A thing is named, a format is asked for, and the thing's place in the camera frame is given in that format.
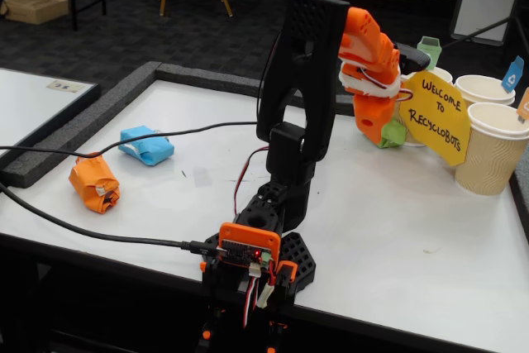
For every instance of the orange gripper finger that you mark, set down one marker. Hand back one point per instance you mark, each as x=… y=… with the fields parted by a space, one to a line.
x=377 y=136

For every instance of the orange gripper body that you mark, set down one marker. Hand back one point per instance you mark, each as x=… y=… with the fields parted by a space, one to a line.
x=370 y=116

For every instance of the green paper-wrapped rubbish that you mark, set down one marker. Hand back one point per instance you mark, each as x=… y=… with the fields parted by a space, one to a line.
x=394 y=136

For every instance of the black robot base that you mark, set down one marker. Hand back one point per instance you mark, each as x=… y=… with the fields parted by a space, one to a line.
x=297 y=254

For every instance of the orange and black robot arm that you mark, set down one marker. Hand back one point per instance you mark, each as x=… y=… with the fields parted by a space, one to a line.
x=306 y=80

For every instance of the blue paper-wrapped rubbish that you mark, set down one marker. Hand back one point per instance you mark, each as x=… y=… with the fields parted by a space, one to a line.
x=140 y=146

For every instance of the orange paper-wrapped rubbish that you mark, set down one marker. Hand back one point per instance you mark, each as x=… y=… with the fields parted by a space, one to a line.
x=91 y=183

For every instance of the yellow welcome sign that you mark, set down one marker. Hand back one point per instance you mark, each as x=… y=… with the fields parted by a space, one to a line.
x=438 y=134

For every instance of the paper cup with green tag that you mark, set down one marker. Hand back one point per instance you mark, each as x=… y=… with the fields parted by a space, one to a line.
x=442 y=75

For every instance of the green recycling bin tag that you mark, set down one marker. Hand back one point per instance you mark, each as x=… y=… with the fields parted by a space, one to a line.
x=432 y=45

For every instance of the paper cup with blue tag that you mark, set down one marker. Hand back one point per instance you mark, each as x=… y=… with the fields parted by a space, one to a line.
x=483 y=88

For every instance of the paper cup with orange tag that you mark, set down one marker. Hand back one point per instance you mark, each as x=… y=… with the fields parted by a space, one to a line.
x=492 y=158

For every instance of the black metal bar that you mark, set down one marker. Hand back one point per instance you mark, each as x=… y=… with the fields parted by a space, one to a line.
x=479 y=32

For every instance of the blue recycling bin tag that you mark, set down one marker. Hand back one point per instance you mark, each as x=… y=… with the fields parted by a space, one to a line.
x=511 y=76

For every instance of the orange recycling bin tag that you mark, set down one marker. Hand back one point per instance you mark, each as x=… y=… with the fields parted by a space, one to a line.
x=525 y=107

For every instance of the dark grey foam strip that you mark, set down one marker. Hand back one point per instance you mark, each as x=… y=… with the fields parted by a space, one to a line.
x=82 y=127
x=521 y=196
x=215 y=81

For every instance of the orange controller board holder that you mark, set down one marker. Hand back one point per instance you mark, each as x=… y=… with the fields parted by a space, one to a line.
x=248 y=235

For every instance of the small paper label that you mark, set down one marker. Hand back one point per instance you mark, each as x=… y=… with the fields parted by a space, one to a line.
x=66 y=86

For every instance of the cardboard box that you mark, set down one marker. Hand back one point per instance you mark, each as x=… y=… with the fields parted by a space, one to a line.
x=35 y=8

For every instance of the white panel with black frame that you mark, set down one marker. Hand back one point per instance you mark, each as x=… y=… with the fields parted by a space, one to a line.
x=492 y=1

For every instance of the whiteboard with black frame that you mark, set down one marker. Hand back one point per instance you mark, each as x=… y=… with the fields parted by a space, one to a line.
x=33 y=101

